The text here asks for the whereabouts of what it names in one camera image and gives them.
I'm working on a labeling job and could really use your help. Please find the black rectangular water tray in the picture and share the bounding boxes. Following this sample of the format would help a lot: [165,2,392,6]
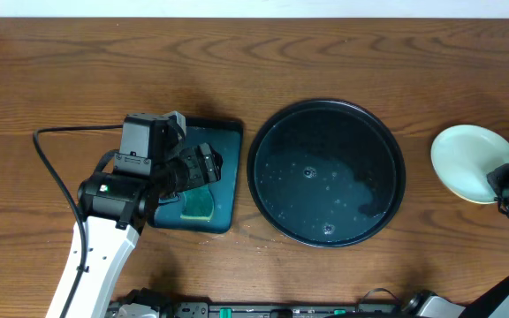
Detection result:
[148,117,243,234]

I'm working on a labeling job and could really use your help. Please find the yellow plate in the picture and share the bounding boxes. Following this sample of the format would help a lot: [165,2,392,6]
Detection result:
[448,188,496,205]

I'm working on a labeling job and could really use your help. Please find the green yellow sponge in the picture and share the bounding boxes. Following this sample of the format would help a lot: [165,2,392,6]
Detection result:
[180,185,215,222]

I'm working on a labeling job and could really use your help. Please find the round black tray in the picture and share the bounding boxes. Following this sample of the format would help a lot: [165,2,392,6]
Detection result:
[247,99,406,248]

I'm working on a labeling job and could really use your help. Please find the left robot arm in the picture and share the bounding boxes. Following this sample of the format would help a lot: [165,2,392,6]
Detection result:
[47,143,223,317]

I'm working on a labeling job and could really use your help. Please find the white plate with blue stain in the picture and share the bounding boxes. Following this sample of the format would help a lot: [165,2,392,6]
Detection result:
[430,125,509,201]

